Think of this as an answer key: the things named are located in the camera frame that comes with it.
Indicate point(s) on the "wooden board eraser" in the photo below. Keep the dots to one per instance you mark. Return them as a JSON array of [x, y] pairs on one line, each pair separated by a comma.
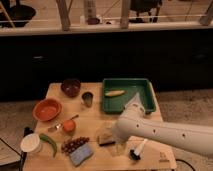
[[105, 138]]

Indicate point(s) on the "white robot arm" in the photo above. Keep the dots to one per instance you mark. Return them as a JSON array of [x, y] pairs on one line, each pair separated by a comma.
[[192, 138]]

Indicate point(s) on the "metal cup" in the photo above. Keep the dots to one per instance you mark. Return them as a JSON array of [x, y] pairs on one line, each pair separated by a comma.
[[87, 99]]

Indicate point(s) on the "yellow banana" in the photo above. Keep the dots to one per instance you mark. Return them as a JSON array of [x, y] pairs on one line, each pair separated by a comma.
[[114, 93]]

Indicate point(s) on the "green plastic tray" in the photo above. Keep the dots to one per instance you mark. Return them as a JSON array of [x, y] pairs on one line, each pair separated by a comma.
[[130, 86]]

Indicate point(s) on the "white triangular cloth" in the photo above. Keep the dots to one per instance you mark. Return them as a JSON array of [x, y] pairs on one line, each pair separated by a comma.
[[134, 100]]

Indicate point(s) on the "dark red bowl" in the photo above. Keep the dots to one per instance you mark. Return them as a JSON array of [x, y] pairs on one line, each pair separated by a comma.
[[71, 87]]

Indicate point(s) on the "orange bowl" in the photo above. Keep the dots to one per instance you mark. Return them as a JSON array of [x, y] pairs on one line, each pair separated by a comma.
[[47, 109]]

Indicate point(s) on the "dark bowl on shelf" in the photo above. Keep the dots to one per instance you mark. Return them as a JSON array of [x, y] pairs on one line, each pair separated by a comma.
[[93, 21]]

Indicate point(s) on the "blue sponge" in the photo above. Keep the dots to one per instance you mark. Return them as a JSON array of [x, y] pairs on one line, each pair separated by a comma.
[[81, 154]]

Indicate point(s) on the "bunch of brown grapes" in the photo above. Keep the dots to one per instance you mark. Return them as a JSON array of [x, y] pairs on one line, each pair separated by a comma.
[[71, 145]]

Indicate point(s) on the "green chili pepper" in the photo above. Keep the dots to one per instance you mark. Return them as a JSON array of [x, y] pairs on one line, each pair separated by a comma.
[[49, 140]]

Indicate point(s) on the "white round container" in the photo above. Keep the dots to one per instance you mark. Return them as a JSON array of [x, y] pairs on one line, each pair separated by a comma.
[[31, 143]]

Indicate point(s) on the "black chair base left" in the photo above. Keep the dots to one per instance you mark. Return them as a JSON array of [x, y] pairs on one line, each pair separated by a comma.
[[19, 14]]

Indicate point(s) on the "white handled black brush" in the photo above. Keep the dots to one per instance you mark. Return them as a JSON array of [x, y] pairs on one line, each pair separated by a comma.
[[135, 153]]

